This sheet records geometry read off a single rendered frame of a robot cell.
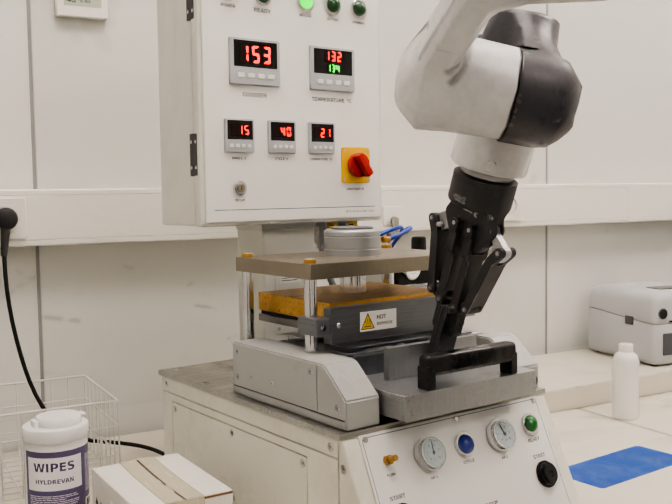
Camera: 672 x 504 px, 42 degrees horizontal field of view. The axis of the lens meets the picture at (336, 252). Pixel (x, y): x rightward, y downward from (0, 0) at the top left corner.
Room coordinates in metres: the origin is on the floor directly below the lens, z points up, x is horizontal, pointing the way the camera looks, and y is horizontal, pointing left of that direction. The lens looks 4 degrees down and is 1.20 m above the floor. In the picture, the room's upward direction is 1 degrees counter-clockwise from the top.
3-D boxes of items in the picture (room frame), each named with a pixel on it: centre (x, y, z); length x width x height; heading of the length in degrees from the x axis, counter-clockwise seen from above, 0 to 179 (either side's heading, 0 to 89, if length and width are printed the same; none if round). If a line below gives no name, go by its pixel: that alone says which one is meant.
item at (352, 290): (1.20, -0.03, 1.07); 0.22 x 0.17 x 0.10; 127
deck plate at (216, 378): (1.23, 0.00, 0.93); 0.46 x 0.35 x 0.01; 37
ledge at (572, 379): (1.91, -0.49, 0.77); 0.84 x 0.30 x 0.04; 119
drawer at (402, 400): (1.13, -0.07, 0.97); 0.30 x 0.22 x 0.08; 37
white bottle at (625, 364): (1.66, -0.56, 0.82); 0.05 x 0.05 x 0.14
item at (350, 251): (1.24, -0.02, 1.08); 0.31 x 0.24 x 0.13; 127
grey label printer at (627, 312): (2.05, -0.76, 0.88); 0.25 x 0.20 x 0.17; 23
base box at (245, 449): (1.20, -0.04, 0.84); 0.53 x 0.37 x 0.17; 37
